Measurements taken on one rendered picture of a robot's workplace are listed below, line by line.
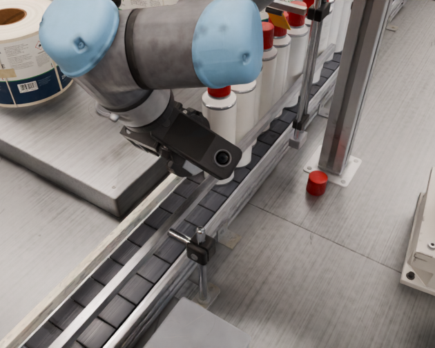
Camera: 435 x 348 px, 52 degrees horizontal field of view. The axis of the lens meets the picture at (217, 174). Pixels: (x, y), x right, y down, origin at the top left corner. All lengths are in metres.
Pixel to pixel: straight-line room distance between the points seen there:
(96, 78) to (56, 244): 0.40
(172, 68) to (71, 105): 0.58
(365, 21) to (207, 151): 0.31
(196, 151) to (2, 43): 0.50
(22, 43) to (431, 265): 0.78
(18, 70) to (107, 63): 0.54
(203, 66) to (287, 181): 0.48
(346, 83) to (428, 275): 0.31
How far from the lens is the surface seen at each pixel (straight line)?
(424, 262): 0.70
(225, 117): 0.65
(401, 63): 1.24
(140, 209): 0.67
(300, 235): 0.75
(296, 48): 0.85
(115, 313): 0.62
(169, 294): 0.67
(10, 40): 0.93
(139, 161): 0.80
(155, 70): 0.41
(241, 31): 0.38
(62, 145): 0.87
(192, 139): 0.55
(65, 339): 0.52
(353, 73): 0.75
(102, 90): 0.45
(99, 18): 0.41
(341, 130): 0.81
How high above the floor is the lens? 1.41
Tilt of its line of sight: 44 degrees down
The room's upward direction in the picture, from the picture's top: straight up
